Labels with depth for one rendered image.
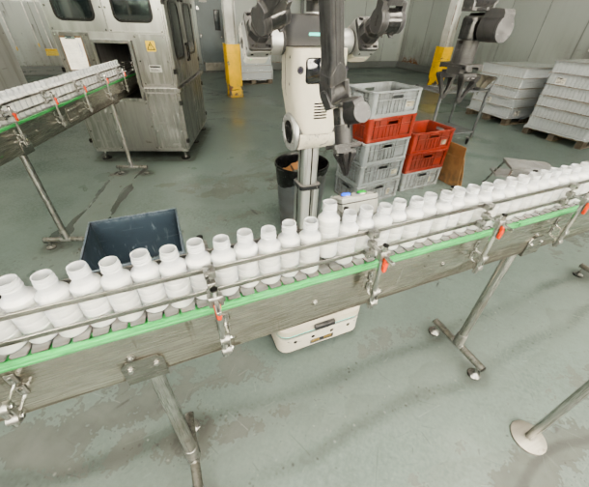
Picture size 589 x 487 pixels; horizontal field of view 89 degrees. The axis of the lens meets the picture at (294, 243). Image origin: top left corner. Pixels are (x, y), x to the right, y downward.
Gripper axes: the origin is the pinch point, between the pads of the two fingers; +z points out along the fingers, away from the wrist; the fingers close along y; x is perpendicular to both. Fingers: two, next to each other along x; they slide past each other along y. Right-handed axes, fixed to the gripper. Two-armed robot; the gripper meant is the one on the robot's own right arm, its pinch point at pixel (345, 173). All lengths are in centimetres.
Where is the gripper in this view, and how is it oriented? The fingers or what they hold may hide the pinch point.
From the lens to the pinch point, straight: 101.4
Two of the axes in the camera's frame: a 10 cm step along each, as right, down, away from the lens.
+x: -3.7, -2.6, 8.9
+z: 1.1, 9.4, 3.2
